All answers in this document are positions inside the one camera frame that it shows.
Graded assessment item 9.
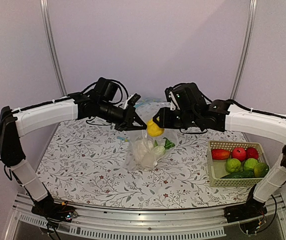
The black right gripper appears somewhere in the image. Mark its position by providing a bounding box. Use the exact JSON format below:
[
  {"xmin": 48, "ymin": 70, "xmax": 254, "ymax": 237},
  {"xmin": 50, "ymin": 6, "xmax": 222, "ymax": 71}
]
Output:
[{"xmin": 152, "ymin": 107, "xmax": 199, "ymax": 130}]

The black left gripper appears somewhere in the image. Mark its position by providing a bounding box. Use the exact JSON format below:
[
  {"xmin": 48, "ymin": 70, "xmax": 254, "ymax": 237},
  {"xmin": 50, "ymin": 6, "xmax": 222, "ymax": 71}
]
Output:
[{"xmin": 98, "ymin": 100, "xmax": 147, "ymax": 132}]

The white toy cauliflower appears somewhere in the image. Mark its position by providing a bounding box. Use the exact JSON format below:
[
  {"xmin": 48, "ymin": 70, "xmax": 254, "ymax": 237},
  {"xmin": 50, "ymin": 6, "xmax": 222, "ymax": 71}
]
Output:
[{"xmin": 133, "ymin": 139, "xmax": 149, "ymax": 163}]

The white toy radish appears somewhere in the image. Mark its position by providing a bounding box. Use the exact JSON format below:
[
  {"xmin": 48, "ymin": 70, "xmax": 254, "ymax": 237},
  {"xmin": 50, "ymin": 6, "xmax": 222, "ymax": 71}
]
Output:
[{"xmin": 148, "ymin": 137, "xmax": 176, "ymax": 160}]

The frosted white zip top bag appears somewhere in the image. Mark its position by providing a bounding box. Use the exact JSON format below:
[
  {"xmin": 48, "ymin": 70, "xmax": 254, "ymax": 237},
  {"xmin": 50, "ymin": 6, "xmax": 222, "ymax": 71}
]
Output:
[{"xmin": 124, "ymin": 129, "xmax": 178, "ymax": 171}]

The light green toy apple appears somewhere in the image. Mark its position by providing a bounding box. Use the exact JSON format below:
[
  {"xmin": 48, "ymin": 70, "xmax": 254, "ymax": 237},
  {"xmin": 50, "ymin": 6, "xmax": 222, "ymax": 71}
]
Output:
[{"xmin": 225, "ymin": 158, "xmax": 242, "ymax": 174}]

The green toy avocado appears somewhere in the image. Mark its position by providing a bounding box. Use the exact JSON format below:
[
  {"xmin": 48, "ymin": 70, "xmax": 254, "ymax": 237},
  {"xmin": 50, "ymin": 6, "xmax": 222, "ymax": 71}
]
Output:
[{"xmin": 254, "ymin": 162, "xmax": 270, "ymax": 178}]

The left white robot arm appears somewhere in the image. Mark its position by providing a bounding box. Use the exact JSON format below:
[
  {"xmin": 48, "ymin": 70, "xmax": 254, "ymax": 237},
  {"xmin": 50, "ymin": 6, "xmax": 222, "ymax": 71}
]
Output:
[{"xmin": 0, "ymin": 77, "xmax": 146, "ymax": 217}]

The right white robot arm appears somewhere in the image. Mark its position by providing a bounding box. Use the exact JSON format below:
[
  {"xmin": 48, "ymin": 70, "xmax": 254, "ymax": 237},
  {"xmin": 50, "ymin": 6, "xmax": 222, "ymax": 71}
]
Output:
[{"xmin": 153, "ymin": 82, "xmax": 286, "ymax": 218}]

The clear bag with blue zipper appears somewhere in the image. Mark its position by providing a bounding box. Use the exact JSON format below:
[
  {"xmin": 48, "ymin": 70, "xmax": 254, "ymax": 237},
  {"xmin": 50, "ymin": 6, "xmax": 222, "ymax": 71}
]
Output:
[{"xmin": 117, "ymin": 97, "xmax": 164, "ymax": 142}]

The floral patterned table mat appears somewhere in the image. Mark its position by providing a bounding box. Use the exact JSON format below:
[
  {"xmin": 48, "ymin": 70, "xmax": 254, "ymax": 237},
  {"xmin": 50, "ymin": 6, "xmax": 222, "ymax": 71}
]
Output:
[{"xmin": 36, "ymin": 118, "xmax": 250, "ymax": 209}]

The red toy apple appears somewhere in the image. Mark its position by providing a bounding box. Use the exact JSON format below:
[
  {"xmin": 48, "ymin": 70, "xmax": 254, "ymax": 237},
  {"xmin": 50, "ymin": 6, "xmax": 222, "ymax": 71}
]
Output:
[{"xmin": 231, "ymin": 147, "xmax": 247, "ymax": 162}]

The red toy tomato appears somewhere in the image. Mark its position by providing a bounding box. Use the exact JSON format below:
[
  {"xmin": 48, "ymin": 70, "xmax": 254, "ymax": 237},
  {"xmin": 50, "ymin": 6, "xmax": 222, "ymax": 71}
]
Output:
[{"xmin": 246, "ymin": 147, "xmax": 259, "ymax": 160}]

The dark green toy cucumber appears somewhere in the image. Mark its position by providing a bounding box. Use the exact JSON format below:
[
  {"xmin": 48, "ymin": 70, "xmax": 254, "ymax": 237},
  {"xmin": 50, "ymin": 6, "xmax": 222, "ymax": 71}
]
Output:
[{"xmin": 222, "ymin": 171, "xmax": 255, "ymax": 179}]

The green toy lime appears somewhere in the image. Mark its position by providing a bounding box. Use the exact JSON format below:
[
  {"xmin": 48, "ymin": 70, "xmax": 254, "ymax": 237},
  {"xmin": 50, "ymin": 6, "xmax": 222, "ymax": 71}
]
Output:
[{"xmin": 243, "ymin": 158, "xmax": 259, "ymax": 172}]

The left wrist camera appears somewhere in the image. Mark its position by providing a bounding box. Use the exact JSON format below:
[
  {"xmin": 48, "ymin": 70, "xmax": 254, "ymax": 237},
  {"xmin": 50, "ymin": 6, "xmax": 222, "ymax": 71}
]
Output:
[{"xmin": 122, "ymin": 93, "xmax": 141, "ymax": 109}]

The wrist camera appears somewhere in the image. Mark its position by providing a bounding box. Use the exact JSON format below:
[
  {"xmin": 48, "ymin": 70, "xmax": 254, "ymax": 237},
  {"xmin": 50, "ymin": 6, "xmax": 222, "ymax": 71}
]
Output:
[
  {"xmin": 122, "ymin": 93, "xmax": 141, "ymax": 109},
  {"xmin": 165, "ymin": 84, "xmax": 181, "ymax": 111}
]

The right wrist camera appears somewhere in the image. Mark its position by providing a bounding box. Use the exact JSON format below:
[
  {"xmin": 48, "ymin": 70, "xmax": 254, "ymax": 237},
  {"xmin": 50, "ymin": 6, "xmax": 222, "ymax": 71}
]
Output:
[{"xmin": 165, "ymin": 84, "xmax": 181, "ymax": 111}]

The aluminium front rail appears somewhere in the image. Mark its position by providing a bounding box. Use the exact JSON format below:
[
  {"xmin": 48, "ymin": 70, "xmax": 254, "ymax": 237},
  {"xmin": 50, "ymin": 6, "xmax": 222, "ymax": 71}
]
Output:
[{"xmin": 4, "ymin": 194, "xmax": 286, "ymax": 240}]

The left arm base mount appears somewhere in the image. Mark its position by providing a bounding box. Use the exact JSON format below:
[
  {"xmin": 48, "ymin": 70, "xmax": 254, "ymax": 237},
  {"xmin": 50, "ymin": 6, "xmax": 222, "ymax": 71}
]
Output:
[{"xmin": 29, "ymin": 191, "xmax": 78, "ymax": 222}]

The right aluminium corner post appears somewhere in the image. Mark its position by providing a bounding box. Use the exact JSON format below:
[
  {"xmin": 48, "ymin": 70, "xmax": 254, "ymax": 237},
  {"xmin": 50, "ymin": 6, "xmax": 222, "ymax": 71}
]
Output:
[{"xmin": 230, "ymin": 0, "xmax": 258, "ymax": 100}]

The aluminium corner post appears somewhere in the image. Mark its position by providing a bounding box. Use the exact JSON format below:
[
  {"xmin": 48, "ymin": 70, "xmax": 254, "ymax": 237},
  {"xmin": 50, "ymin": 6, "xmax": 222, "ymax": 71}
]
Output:
[
  {"xmin": 39, "ymin": 0, "xmax": 67, "ymax": 96},
  {"xmin": 230, "ymin": 0, "xmax": 258, "ymax": 100}
]

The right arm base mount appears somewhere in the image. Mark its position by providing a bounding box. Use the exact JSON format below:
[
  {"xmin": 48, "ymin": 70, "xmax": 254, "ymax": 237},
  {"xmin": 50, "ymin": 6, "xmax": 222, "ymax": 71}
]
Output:
[{"xmin": 224, "ymin": 186, "xmax": 267, "ymax": 223}]

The left aluminium corner post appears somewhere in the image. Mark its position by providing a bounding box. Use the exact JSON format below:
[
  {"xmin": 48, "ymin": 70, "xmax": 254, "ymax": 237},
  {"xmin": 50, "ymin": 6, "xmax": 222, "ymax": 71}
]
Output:
[{"xmin": 39, "ymin": 0, "xmax": 67, "ymax": 96}]

